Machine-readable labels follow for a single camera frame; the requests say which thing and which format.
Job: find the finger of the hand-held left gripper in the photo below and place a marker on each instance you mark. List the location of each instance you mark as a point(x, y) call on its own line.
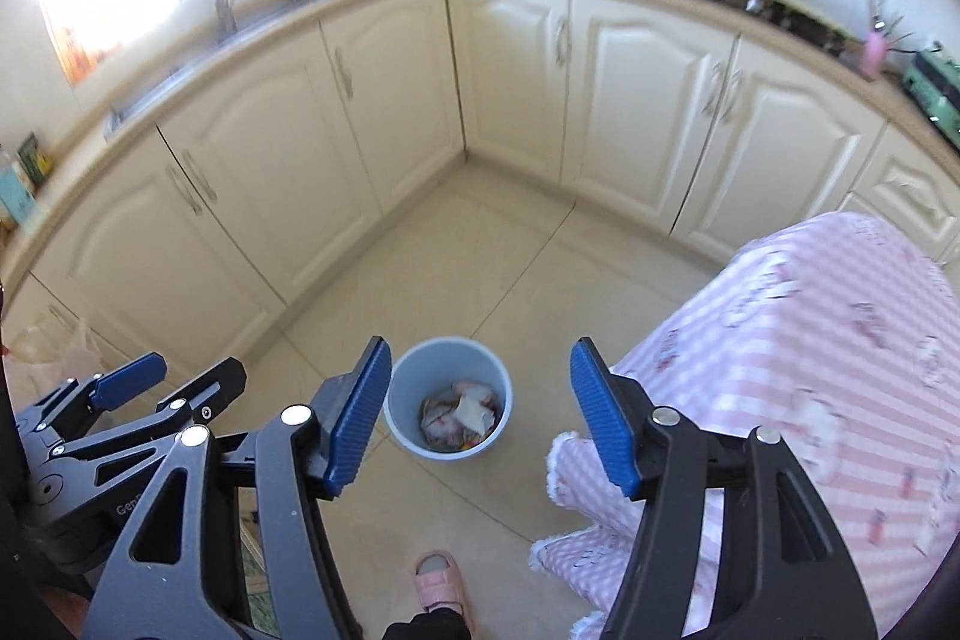
point(127, 377)
point(217, 385)

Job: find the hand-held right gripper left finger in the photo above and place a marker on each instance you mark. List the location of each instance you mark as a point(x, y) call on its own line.
point(360, 415)

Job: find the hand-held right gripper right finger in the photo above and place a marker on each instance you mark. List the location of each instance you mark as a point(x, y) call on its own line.
point(604, 415)

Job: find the grey-blue plastic waste bin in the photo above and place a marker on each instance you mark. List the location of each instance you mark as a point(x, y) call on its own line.
point(409, 385)

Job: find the pink white wrapper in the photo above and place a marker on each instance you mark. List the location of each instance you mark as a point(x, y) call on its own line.
point(436, 422)

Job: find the white plastic wrapper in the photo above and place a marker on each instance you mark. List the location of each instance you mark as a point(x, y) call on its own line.
point(472, 411)

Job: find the clear plastic bag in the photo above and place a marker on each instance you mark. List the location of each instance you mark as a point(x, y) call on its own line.
point(52, 347)

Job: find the pink slipper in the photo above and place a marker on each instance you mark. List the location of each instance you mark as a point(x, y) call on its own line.
point(439, 584)

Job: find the green patterned floor mat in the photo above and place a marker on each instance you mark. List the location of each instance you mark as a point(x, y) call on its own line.
point(259, 580)

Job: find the pink checkered tablecloth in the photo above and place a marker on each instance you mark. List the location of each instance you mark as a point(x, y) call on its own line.
point(787, 347)

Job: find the pale blue box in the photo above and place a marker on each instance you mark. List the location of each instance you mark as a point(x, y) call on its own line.
point(16, 197)

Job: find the small green box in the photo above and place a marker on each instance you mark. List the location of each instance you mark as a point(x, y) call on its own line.
point(36, 162)

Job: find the cream kitchen cabinets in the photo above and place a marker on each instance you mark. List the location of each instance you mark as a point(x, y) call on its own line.
point(652, 108)

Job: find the metal faucet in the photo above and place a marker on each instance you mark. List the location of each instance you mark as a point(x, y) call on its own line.
point(223, 6)

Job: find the pink utensil holder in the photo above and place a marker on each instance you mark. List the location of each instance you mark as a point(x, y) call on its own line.
point(873, 54)

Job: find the green metal box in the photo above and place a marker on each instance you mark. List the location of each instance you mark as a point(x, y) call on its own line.
point(934, 85)

